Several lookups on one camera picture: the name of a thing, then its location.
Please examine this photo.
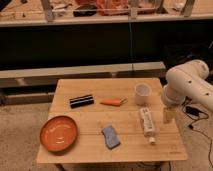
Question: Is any white plastic cup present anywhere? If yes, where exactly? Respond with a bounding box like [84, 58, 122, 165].
[135, 83, 152, 106]

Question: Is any black rectangular block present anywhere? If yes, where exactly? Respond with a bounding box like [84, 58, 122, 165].
[69, 95, 94, 108]

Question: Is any black cable on floor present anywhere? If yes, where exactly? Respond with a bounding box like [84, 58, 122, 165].
[184, 105, 213, 168]

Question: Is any white plastic bottle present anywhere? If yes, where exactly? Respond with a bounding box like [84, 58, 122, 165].
[139, 107, 156, 145]

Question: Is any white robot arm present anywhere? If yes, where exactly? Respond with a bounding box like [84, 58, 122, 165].
[161, 60, 213, 123]

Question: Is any wooden table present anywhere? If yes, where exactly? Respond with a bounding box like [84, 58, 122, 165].
[37, 78, 187, 164]

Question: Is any orange toy carrot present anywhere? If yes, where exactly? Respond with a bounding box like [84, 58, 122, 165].
[100, 98, 127, 107]

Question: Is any black object on shelf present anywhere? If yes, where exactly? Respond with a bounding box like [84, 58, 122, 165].
[73, 4, 97, 17]

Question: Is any orange object on shelf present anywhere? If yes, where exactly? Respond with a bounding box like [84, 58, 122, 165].
[96, 0, 129, 15]

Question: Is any grey metal shelf beam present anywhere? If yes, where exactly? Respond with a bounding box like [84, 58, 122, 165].
[0, 62, 166, 89]

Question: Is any orange ceramic bowl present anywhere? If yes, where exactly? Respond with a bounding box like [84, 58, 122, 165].
[40, 115, 78, 152]

